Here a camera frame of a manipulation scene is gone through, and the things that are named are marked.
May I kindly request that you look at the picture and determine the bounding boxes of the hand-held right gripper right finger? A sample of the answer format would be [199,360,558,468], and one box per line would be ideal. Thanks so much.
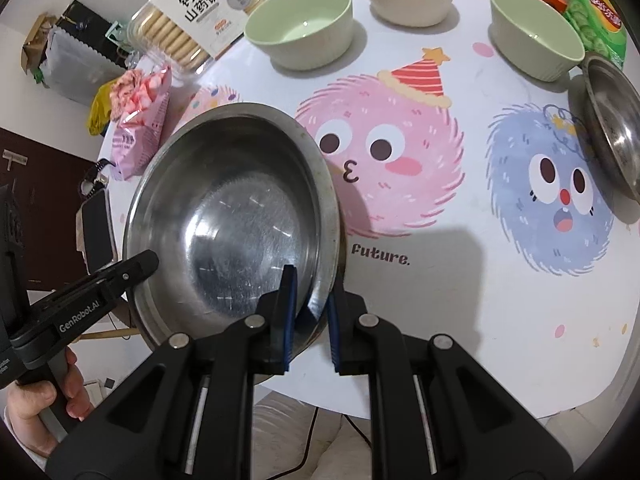
[327,279,575,480]

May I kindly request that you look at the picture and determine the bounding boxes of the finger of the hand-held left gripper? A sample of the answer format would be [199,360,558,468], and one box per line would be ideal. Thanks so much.
[10,250,160,367]

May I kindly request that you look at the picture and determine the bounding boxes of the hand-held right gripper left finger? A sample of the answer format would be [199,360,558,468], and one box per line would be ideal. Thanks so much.
[46,265,301,480]

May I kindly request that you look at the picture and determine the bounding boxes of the large stainless steel bowl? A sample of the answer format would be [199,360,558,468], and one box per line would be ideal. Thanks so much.
[122,102,347,387]

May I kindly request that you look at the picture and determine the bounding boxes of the light green bowl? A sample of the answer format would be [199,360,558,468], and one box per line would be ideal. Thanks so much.
[244,0,355,71]
[489,0,586,83]

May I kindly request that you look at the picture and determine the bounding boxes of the person's left hand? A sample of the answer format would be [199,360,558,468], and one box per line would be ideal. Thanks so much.
[4,349,94,459]

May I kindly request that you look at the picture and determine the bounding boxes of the dark brown cabinet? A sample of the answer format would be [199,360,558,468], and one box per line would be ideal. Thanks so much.
[0,127,102,292]

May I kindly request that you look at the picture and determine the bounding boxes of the black phone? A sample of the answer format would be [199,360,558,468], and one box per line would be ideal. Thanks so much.
[75,191,117,277]

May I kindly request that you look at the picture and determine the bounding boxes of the cartoon printed tablecloth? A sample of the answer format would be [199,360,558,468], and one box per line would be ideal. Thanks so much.
[97,0,640,419]

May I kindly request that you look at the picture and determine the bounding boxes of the yellow bag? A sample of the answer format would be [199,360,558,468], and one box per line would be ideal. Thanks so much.
[88,82,119,136]

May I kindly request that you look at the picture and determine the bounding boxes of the pink snack bag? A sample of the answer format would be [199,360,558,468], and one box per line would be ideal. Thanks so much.
[109,64,174,182]

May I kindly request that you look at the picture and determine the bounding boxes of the black storage rack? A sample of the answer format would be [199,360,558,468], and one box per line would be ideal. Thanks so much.
[20,0,127,107]

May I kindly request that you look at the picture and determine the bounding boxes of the clear biscuit package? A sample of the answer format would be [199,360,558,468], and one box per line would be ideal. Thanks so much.
[126,0,264,75]

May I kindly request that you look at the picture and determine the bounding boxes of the small stainless steel bowl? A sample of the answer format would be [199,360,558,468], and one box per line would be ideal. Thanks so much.
[567,52,640,202]

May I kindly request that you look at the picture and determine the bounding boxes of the green chips bag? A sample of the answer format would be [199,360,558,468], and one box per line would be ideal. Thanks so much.
[560,0,629,68]

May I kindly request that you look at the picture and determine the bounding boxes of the black cable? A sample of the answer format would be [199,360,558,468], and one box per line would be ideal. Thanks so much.
[287,406,372,480]

